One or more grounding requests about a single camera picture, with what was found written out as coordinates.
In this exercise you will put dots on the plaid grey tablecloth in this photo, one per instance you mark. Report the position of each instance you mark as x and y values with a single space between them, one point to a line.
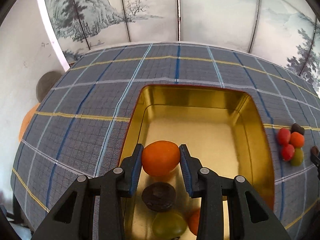
81 125

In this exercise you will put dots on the landscape painted folding screen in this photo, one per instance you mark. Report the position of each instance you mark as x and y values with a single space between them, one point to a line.
285 32

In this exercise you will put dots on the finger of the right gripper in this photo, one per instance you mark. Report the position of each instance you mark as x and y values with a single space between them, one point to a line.
316 161

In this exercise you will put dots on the dark brown fruit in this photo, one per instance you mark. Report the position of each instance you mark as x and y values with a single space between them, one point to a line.
159 197
314 150
297 128

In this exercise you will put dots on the orange mandarin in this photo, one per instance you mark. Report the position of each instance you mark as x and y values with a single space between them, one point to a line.
193 221

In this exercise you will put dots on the orange fruit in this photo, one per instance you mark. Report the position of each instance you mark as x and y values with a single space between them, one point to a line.
297 140
160 158

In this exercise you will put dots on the orange round cushion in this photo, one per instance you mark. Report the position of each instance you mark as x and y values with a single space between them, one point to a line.
26 121

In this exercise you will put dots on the dark brown fruit top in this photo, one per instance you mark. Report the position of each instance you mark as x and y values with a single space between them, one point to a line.
297 128

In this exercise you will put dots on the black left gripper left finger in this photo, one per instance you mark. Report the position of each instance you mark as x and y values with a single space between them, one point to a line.
72 215

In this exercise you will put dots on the red tomato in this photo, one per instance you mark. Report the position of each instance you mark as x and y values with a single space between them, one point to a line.
283 136
287 152

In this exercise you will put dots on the gold red toffee tin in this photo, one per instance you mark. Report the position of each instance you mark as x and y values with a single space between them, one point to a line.
220 127

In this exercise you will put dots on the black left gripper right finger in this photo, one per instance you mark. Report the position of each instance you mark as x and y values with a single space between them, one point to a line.
249 215

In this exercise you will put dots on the green fruit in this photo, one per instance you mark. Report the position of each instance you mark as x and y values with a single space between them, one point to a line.
169 225
297 158

